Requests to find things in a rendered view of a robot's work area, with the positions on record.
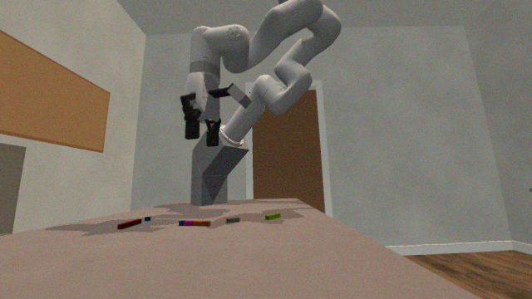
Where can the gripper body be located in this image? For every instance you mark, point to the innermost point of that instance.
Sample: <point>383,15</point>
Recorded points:
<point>201,83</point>

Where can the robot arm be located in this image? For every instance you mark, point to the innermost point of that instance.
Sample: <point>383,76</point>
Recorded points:
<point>239,54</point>

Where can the orange rod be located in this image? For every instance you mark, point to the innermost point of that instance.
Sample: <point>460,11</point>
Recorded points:
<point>201,223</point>

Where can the red rod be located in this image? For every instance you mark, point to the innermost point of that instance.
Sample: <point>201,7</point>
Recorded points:
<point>129,224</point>

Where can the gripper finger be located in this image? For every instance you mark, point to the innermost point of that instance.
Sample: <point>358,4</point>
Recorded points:
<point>213,133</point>
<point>192,124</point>

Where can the lime green rod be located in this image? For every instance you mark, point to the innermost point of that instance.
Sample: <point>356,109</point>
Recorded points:
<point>272,216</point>

